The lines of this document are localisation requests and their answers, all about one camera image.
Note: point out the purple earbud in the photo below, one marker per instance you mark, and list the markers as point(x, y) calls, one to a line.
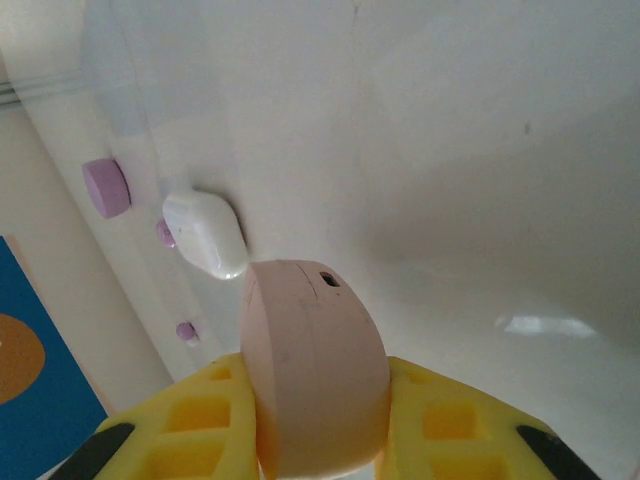
point(165, 233)
point(186, 332)

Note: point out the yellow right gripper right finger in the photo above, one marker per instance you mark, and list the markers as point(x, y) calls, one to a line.
point(460, 440)

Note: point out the blue panel large orange circle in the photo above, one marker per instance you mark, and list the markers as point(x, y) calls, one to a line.
point(40, 440)

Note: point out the white earbud charging case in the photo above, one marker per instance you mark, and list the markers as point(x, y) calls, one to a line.
point(205, 232)

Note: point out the purple earbud charging case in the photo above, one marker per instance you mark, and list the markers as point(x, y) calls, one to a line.
point(105, 187)

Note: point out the pink earbud charging case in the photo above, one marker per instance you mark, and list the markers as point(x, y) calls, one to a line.
point(315, 370)

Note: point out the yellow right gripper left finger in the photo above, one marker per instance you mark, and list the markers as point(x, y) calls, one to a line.
point(165, 440)

